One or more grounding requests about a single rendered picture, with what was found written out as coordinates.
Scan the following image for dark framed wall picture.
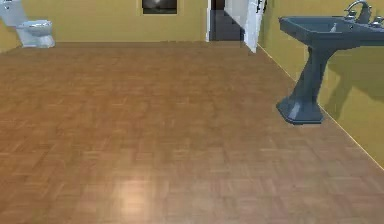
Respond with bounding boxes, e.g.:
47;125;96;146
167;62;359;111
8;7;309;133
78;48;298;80
138;0;182;16

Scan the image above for blue-grey pedestal sink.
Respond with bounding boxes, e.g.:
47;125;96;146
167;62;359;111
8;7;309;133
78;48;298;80
275;15;384;126

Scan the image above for white toilet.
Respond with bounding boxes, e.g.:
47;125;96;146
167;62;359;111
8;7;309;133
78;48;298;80
0;0;56;49

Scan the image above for silver sink faucet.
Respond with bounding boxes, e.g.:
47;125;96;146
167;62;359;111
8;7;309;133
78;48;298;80
343;0;384;28

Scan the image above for white room door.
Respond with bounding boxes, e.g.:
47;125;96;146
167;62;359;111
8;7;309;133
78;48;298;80
223;0;268;54

